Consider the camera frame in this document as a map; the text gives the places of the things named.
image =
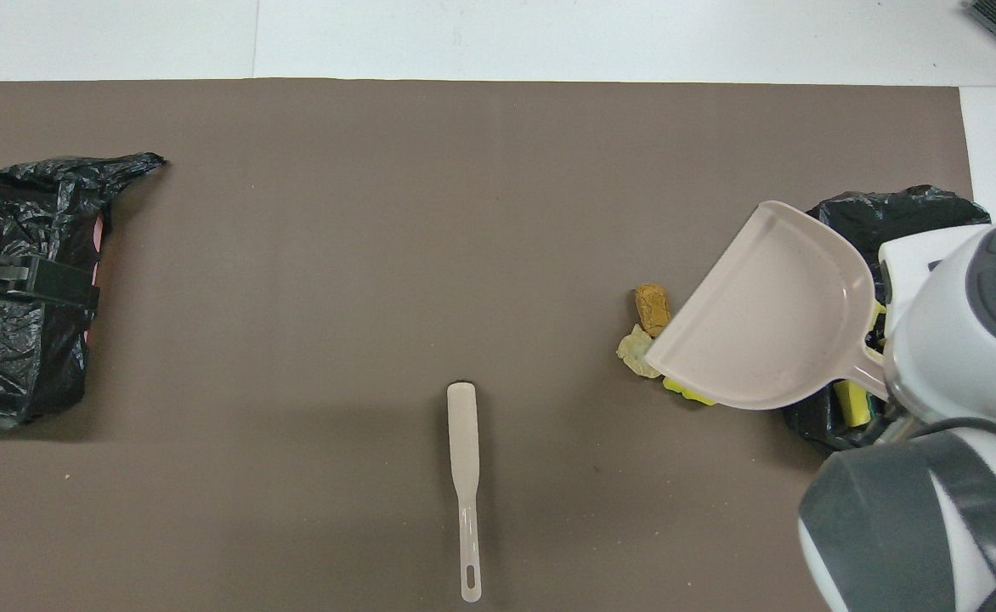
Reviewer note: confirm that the beige bread chunk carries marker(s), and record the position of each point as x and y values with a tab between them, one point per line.
634	353

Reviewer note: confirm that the brown bread chunk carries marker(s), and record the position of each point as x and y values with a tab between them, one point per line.
653	308

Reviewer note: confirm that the beige plastic dustpan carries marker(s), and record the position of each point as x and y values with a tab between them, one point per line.
770	314

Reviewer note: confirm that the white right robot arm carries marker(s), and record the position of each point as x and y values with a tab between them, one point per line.
957	340

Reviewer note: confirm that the pink bin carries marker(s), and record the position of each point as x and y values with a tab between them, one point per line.
99	246

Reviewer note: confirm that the black trash bag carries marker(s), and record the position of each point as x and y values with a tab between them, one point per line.
889	217
14	365

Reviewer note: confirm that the brown table mat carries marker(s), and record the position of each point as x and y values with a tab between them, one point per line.
294	255

